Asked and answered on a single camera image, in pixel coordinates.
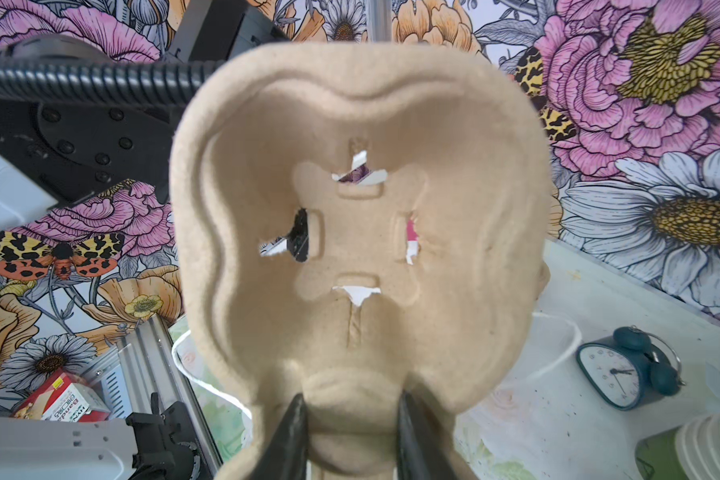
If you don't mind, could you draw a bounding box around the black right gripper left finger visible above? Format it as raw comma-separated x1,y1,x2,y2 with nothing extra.
249,393,309,480

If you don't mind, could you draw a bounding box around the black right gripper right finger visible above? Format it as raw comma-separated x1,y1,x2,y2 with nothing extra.
396,391,453,480

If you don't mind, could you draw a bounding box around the pulp cup carrier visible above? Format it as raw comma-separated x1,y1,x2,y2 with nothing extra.
170,43,551,479

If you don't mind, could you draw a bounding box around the teal alarm clock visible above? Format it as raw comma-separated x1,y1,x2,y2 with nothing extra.
575,326,686,411

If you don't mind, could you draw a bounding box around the red and white carton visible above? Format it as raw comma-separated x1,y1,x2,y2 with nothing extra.
12,369,111,423

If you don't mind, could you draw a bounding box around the stack of green paper cups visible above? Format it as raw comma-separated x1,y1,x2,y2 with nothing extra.
635,413,720,479

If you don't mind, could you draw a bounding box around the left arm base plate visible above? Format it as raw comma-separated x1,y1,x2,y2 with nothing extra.
126,392,203,480

